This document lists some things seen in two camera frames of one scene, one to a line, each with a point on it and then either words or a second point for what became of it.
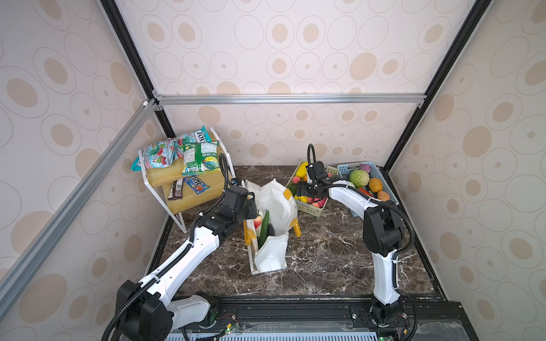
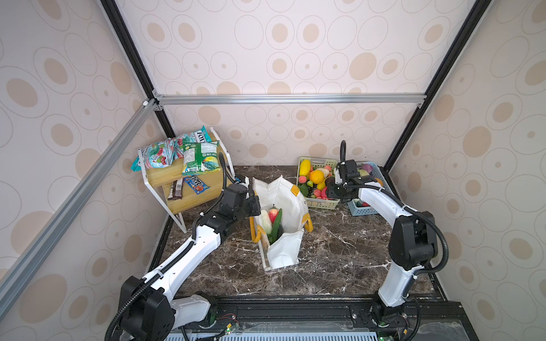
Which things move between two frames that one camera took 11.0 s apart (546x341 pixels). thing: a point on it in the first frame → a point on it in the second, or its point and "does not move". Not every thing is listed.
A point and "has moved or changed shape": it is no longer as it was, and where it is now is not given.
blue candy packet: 197,184 does not move
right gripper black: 301,189 → 331,190
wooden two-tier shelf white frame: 180,193 does not move
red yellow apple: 257,222 → 273,213
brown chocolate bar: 176,190 does not move
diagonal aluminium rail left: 79,192 does not move
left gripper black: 252,212 does not move
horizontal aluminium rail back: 352,98 does not move
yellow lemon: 301,170 does not move
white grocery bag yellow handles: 272,196 has moved or changed shape
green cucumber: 264,230 → 276,226
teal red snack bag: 161,154 does not move
